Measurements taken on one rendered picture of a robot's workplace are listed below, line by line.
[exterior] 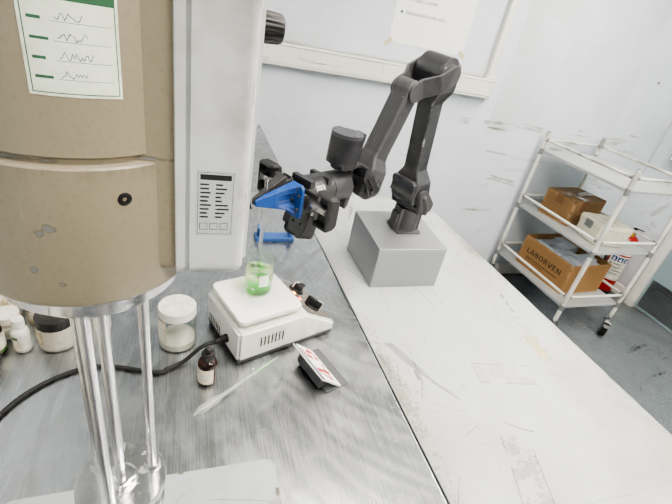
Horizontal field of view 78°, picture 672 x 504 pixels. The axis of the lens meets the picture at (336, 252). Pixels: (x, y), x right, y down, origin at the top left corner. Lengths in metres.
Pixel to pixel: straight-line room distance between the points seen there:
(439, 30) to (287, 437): 2.05
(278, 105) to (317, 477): 1.78
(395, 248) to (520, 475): 0.49
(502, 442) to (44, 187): 0.70
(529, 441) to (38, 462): 0.69
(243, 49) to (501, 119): 2.54
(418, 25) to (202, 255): 2.14
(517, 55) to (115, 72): 2.52
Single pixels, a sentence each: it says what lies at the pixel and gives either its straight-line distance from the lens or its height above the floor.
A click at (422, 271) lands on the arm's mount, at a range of 1.01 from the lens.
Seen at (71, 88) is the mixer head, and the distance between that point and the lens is 0.19.
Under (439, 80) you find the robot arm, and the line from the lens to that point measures 0.83.
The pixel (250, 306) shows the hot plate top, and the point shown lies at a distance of 0.71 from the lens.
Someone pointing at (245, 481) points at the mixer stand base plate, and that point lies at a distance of 0.61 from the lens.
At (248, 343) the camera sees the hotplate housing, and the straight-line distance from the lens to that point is 0.71.
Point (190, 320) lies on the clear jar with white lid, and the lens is 0.72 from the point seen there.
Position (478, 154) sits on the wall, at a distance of 2.69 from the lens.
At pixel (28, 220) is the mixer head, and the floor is 1.34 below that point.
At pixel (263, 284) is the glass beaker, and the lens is 0.72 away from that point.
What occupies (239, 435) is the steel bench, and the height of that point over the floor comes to 0.90.
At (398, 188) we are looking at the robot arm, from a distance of 0.95.
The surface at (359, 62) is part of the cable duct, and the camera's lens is 2.15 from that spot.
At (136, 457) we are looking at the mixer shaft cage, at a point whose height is 1.07.
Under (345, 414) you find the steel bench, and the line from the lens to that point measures 0.70.
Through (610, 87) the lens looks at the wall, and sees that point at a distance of 3.16.
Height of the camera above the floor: 1.43
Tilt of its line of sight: 29 degrees down
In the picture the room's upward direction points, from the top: 12 degrees clockwise
